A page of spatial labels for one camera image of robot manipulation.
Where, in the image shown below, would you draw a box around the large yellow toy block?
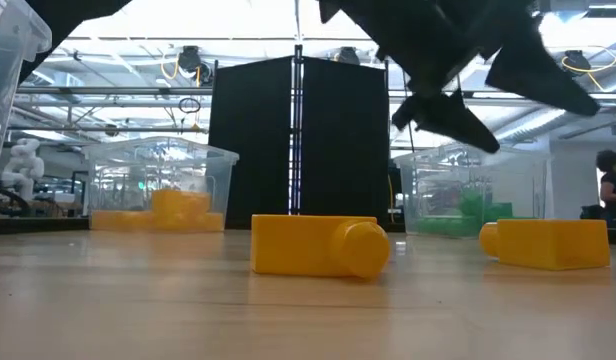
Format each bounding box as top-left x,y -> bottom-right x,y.
478,218 -> 612,273

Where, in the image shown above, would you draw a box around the black folding partition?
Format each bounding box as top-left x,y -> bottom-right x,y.
207,45 -> 392,230

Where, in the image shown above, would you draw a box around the silver ventilation duct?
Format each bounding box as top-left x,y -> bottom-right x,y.
490,107 -> 616,149

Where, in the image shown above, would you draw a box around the black chair back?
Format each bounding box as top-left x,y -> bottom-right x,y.
580,204 -> 607,222

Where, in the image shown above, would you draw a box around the yellow sloped toy block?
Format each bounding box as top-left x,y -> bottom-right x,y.
250,214 -> 391,280

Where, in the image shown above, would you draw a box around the white humanoid robot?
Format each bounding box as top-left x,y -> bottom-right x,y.
0,138 -> 46,202

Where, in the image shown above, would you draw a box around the person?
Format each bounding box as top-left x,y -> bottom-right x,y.
594,149 -> 616,229

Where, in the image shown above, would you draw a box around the clear plastic bin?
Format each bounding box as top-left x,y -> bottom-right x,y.
392,143 -> 555,239
0,0 -> 53,194
81,135 -> 240,234

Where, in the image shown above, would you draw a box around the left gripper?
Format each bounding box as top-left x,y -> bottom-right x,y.
316,0 -> 602,155

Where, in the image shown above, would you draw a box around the black hanging cable loop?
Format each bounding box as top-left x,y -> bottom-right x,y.
177,96 -> 202,115

